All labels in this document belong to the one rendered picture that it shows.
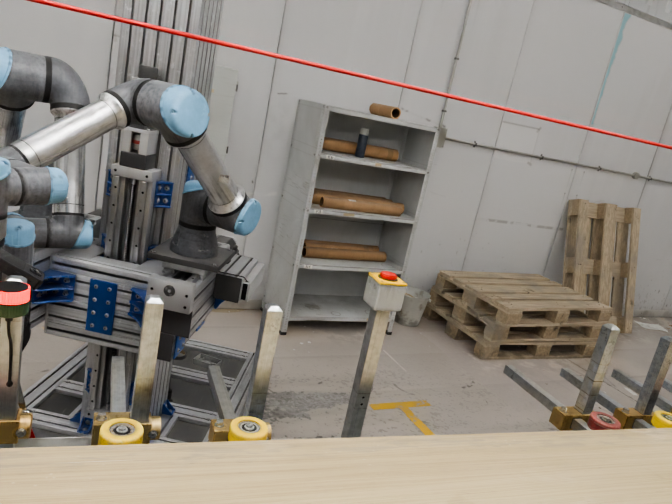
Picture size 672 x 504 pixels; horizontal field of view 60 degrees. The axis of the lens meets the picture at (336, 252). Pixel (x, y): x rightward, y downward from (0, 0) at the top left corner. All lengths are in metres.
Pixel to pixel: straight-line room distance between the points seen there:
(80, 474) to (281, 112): 3.23
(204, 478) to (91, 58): 3.00
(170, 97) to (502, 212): 4.14
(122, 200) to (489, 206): 3.69
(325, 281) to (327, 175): 0.83
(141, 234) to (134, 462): 1.02
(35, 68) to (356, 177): 3.04
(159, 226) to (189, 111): 0.70
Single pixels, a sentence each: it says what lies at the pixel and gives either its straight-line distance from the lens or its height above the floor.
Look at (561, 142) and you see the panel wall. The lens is 5.56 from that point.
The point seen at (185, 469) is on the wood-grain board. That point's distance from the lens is 1.15.
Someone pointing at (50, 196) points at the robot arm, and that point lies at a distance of 1.30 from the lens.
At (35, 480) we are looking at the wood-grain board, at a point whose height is 0.90.
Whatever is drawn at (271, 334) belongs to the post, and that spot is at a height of 1.07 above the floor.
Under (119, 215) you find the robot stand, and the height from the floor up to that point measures 1.09.
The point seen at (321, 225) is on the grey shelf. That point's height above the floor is 0.69.
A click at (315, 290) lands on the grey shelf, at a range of 4.48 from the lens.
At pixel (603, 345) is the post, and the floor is 1.08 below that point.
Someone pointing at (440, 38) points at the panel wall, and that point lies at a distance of 4.61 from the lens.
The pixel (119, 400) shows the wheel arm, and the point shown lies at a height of 0.85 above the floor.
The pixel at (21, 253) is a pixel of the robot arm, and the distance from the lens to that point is 1.50.
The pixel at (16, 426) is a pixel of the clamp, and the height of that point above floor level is 0.86.
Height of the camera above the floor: 1.58
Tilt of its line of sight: 14 degrees down
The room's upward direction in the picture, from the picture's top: 12 degrees clockwise
